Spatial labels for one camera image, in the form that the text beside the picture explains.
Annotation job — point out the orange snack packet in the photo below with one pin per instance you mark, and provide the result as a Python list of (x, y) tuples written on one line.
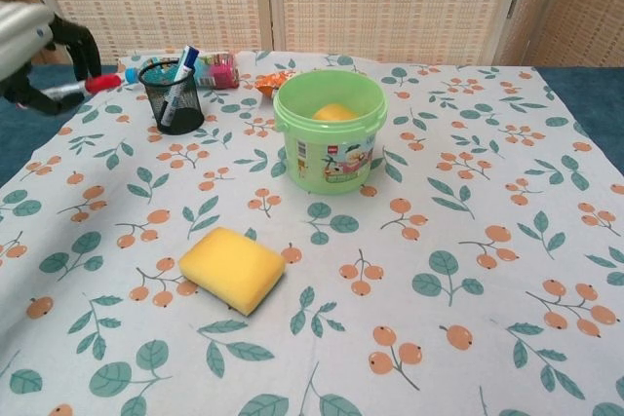
[(273, 82)]

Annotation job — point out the woven folding screen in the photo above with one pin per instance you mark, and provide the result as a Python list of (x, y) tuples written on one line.
[(312, 2)]

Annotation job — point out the black mesh pen holder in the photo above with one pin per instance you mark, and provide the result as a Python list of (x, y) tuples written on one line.
[(171, 99)]

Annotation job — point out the yellow sponge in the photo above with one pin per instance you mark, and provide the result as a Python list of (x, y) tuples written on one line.
[(233, 270)]

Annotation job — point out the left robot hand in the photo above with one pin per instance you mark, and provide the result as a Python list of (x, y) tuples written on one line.
[(39, 60)]

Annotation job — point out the colourful plastic bottle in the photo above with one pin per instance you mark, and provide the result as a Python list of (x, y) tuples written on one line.
[(209, 70)]

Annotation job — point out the red white marker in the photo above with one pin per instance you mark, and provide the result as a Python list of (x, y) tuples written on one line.
[(90, 86)]

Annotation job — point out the floral tablecloth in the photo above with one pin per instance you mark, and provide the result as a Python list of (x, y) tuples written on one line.
[(312, 240)]

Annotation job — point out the blue marker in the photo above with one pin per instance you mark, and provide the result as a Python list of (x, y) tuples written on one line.
[(179, 82)]

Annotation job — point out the green plastic bucket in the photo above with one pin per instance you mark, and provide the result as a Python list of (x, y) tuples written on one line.
[(329, 133)]

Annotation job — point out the yellow tape roll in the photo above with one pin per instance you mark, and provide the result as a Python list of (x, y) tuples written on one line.
[(334, 113)]

